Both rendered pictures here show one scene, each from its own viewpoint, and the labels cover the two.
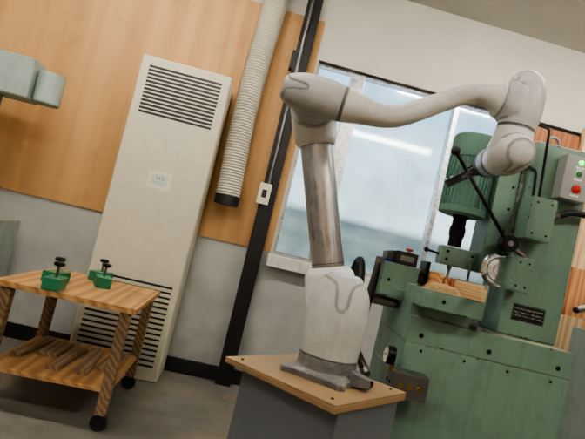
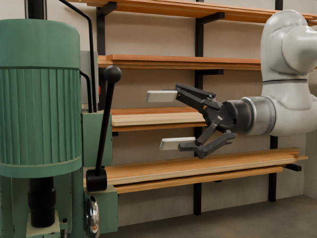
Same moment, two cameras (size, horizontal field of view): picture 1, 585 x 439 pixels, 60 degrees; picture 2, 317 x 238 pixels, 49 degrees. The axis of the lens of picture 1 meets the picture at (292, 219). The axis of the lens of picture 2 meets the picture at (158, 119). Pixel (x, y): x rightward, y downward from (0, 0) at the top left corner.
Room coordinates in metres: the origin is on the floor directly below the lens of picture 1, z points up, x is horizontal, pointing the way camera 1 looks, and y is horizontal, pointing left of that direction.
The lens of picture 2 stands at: (1.91, 0.16, 1.39)
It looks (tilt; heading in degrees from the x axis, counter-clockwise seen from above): 6 degrees down; 252
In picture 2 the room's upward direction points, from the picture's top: straight up
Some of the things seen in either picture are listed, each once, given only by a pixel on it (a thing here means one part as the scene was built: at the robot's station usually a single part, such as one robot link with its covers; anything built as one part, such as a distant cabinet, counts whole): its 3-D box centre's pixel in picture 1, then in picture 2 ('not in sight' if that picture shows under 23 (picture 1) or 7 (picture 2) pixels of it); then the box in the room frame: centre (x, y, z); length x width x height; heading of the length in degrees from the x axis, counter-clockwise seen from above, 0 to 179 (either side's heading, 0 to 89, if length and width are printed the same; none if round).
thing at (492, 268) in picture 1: (497, 270); (92, 217); (1.81, -0.76, 1.02); 0.12 x 0.03 x 0.12; 90
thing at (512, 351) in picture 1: (467, 335); not in sight; (1.93, -0.75, 0.76); 0.57 x 0.45 x 0.09; 90
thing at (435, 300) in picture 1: (414, 292); not in sight; (1.93, -0.52, 0.87); 0.61 x 0.30 x 0.06; 0
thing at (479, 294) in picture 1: (448, 287); not in sight; (1.89, -0.63, 0.92); 0.65 x 0.02 x 0.04; 0
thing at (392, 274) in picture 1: (395, 275); not in sight; (1.93, -0.43, 0.91); 0.15 x 0.14 x 0.09; 0
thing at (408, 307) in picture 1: (424, 307); not in sight; (1.93, -0.57, 0.82); 0.40 x 0.21 x 0.04; 0
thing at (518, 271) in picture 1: (516, 273); (100, 208); (1.77, -0.81, 1.02); 0.09 x 0.07 x 0.12; 0
